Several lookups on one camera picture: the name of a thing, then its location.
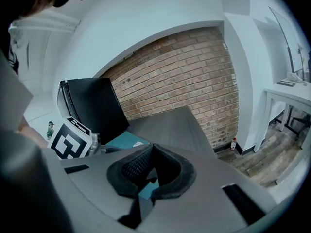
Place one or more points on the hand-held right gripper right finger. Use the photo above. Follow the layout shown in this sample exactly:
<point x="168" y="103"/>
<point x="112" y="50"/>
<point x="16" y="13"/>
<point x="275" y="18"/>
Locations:
<point x="184" y="178"/>

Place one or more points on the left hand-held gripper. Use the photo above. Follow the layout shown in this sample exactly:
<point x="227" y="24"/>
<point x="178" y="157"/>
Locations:
<point x="69" y="142"/>

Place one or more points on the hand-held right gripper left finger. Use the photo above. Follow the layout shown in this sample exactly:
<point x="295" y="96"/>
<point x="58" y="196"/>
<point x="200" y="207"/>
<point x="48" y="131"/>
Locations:
<point x="116" y="178"/>

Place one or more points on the black box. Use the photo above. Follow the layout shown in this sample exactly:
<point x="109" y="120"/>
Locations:
<point x="93" y="108"/>

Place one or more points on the person's left forearm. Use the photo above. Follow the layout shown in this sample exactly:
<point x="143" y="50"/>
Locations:
<point x="30" y="133"/>

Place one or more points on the small green figurine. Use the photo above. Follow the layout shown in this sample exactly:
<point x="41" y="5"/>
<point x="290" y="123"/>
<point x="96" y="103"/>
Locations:
<point x="50" y="129"/>

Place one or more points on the teal mat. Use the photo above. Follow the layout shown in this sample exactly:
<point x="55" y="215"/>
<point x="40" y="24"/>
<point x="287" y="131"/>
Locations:
<point x="126" y="139"/>

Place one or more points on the small white object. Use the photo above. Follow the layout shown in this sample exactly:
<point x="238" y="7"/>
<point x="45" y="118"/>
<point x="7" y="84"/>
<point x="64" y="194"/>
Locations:
<point x="138" y="144"/>

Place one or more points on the white bottle with red cap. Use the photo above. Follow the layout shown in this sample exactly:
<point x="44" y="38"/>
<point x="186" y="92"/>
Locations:
<point x="233" y="144"/>

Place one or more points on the white desk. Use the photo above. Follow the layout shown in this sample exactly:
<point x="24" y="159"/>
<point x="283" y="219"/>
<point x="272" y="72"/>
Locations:
<point x="284" y="101"/>

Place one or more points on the black flat tray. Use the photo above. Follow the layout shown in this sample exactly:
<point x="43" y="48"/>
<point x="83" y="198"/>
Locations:
<point x="286" y="83"/>

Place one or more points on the white desk telephone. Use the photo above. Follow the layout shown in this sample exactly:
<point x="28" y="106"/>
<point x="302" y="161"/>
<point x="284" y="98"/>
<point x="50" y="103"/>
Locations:
<point x="295" y="77"/>

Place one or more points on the glass panel with black edge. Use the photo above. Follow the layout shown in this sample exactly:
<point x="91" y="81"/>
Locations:
<point x="285" y="35"/>

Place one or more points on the black chair frame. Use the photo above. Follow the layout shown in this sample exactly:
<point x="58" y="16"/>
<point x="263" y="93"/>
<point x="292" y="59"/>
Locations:
<point x="295" y="122"/>

